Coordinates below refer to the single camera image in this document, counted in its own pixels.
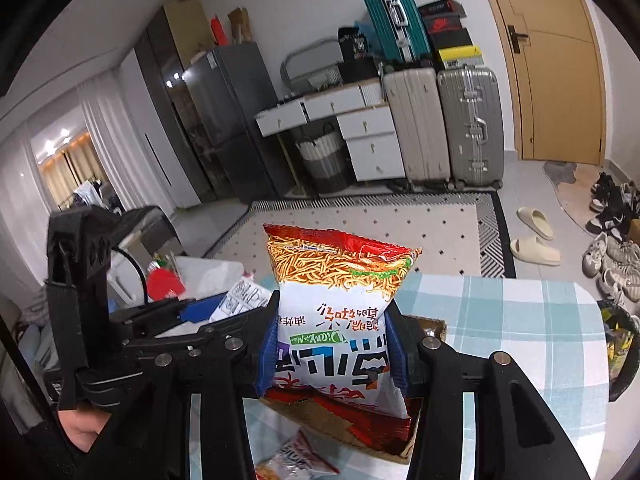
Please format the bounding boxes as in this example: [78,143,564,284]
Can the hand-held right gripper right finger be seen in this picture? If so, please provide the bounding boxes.
[385,305,593,480]

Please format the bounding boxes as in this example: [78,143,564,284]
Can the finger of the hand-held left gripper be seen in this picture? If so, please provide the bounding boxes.
[122,309,272,356]
[107,296,227,328]

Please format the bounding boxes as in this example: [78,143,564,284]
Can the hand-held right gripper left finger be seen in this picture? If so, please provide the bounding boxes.
[85,290,281,480]

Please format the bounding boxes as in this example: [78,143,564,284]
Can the orange noodle snack packet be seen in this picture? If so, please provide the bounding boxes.
[262,224,423,420]

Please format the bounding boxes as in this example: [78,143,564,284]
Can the brown cardboard box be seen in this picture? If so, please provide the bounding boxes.
[260,315,448,463]

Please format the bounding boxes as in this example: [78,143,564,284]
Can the person's left hand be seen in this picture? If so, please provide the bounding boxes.
[57,407,108,453]

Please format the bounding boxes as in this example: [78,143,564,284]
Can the translucent storage box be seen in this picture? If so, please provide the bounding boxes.
[107,252,256,321]

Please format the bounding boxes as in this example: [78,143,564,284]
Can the red plastic bag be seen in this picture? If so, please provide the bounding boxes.
[146,255,188,303]

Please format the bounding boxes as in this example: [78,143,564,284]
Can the black stool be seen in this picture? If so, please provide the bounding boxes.
[117,206,182,256]

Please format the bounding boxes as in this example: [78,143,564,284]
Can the red white small packet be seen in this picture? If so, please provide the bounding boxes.
[255,430,341,480]

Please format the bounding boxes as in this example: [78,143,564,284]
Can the checked tablecloth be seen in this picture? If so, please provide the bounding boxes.
[245,272,616,480]

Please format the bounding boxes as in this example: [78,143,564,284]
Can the white curtain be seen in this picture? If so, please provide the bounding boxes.
[77,80,176,216]

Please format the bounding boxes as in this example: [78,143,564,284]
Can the patterned rug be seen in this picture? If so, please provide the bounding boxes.
[205,192,518,281]

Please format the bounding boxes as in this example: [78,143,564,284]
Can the beige slipper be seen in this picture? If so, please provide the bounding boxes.
[516,206,556,241]
[510,237,562,267]

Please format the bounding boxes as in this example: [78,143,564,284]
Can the dark tall cabinet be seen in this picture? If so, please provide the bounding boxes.
[134,0,221,206]

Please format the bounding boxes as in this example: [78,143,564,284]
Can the striped laundry basket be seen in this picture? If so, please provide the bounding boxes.
[295,132,353,193]

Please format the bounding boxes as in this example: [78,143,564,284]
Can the grey fridge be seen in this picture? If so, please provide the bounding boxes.
[182,42,296,203]

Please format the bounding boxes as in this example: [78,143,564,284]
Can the white drawer cabinet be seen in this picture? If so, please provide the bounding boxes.
[255,82,406,183]

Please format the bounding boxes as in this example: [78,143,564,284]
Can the green and yellow bag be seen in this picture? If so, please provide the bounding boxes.
[597,300,640,401]

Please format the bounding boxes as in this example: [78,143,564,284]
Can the beige suitcase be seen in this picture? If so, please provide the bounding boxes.
[382,66,451,191]

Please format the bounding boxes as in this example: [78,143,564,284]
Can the row of shoes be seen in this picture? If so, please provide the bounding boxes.
[582,172,640,306]

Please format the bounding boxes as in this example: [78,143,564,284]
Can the grey door mat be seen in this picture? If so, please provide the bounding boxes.
[542,160,608,233]

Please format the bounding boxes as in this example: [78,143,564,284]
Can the silver suitcase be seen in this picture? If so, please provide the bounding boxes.
[436,65,506,191]

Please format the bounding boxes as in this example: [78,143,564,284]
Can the arched mirror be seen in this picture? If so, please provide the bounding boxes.
[280,37,346,92]

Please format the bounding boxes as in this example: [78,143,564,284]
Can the black bag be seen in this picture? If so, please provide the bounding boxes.
[337,25,381,83]

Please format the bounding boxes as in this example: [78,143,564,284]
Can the yellow shoe box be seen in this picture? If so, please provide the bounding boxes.
[432,45,483,68]

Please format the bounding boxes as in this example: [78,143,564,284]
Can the red shoe box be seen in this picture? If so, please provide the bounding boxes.
[424,14,468,36]

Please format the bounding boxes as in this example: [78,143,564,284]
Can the wooden door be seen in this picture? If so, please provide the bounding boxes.
[472,0,608,166]

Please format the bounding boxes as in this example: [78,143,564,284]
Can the teal suitcase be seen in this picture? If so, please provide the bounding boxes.
[357,0,433,66]

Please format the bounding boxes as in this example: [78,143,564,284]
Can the black shoe box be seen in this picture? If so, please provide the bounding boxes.
[417,0,466,18]

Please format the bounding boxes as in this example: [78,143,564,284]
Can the black cable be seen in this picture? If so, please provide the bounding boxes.
[112,247,151,307]

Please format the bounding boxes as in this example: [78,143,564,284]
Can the dark door handle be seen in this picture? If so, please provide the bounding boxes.
[507,25,530,53]

